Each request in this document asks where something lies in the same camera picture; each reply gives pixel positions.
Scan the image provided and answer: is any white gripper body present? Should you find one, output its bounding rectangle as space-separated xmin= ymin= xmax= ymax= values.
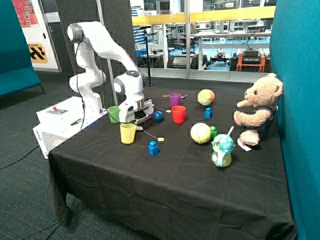
xmin=119 ymin=99 xmax=154 ymax=125

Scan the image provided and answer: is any green plastic cup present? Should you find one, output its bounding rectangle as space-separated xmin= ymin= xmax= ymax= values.
xmin=107 ymin=106 xmax=120 ymax=124

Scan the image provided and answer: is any yellow plastic cup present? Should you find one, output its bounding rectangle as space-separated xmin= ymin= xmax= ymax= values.
xmin=120 ymin=123 xmax=136 ymax=145

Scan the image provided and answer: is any blue ball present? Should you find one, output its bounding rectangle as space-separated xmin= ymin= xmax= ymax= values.
xmin=152 ymin=111 xmax=164 ymax=123

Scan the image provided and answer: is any metal spoon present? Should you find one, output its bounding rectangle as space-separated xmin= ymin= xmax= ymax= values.
xmin=163 ymin=94 xmax=188 ymax=99

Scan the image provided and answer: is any blue toy block front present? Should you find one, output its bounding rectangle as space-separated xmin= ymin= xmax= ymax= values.
xmin=148 ymin=141 xmax=159 ymax=156

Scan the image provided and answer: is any blue toy block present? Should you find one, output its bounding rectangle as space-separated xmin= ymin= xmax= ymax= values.
xmin=204 ymin=107 xmax=213 ymax=119
xmin=148 ymin=141 xmax=159 ymax=156

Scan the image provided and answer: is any purple plastic cup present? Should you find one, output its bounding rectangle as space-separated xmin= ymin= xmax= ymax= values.
xmin=169 ymin=92 xmax=181 ymax=107

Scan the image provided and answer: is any red plastic cup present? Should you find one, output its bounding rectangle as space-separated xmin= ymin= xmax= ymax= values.
xmin=171 ymin=105 xmax=186 ymax=124

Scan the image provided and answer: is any black pen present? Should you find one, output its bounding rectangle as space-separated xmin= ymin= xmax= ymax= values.
xmin=70 ymin=119 xmax=82 ymax=126

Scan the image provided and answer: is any yellow-green soft ball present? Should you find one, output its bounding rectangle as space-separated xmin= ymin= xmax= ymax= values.
xmin=190 ymin=123 xmax=212 ymax=144

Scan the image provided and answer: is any orange-yellow soft ball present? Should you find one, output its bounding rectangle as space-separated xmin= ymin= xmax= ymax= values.
xmin=197 ymin=89 xmax=215 ymax=106

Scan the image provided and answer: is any blue toy block back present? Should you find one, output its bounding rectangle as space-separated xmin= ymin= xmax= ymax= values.
xmin=204 ymin=107 xmax=213 ymax=119

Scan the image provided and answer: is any black tablecloth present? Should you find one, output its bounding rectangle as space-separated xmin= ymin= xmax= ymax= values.
xmin=46 ymin=91 xmax=297 ymax=240

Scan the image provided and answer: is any white robot control box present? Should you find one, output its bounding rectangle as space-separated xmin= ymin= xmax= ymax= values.
xmin=33 ymin=96 xmax=107 ymax=159

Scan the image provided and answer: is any green toy block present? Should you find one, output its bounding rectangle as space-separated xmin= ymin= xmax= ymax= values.
xmin=210 ymin=126 xmax=218 ymax=140

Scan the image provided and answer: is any teal sippy cup with straw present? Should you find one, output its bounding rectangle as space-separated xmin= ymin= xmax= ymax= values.
xmin=211 ymin=126 xmax=235 ymax=168

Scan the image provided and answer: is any teal sofa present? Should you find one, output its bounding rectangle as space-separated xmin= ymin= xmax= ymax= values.
xmin=0 ymin=0 xmax=42 ymax=96

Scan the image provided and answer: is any brown teddy bear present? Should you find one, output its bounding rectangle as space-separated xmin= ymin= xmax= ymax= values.
xmin=233 ymin=73 xmax=283 ymax=146

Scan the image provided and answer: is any orange mobile robot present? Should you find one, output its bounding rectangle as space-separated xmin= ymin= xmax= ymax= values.
xmin=235 ymin=48 xmax=272 ymax=73

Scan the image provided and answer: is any black camera tripod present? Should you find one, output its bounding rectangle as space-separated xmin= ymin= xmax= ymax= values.
xmin=139 ymin=24 xmax=153 ymax=87

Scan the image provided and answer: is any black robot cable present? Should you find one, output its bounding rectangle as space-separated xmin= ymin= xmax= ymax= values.
xmin=73 ymin=39 xmax=121 ymax=131

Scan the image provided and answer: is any teal partition wall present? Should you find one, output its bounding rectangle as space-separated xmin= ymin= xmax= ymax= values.
xmin=270 ymin=0 xmax=320 ymax=240

